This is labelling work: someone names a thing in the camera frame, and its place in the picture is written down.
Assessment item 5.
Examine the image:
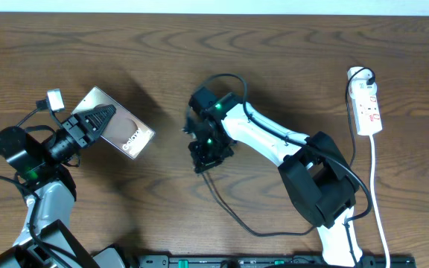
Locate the black charger cable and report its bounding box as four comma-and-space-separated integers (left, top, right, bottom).
199, 66, 376, 238

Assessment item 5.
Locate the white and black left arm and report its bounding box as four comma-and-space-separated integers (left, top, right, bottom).
0, 105, 131, 267

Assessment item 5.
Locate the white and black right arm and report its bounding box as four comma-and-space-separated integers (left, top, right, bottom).
184, 86, 365, 267

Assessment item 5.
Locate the white power strip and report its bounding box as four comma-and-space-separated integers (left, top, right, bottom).
347, 66, 383, 136

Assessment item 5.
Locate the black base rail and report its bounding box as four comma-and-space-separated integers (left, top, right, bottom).
136, 253, 416, 268

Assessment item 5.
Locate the white power strip cord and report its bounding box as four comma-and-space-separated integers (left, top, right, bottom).
368, 134, 392, 268

